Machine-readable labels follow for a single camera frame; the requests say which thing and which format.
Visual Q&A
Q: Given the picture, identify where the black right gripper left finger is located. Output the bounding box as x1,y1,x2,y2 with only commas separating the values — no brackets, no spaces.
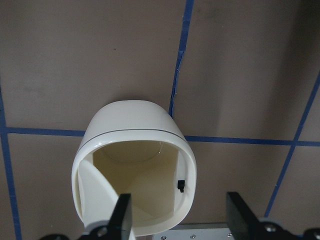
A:
107,193,132,240

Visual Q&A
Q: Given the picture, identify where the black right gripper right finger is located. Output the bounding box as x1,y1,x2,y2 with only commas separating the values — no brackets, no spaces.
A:
226,192,263,240

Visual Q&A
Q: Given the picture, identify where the white trash can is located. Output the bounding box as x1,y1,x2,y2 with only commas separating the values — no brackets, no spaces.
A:
71,100,197,237

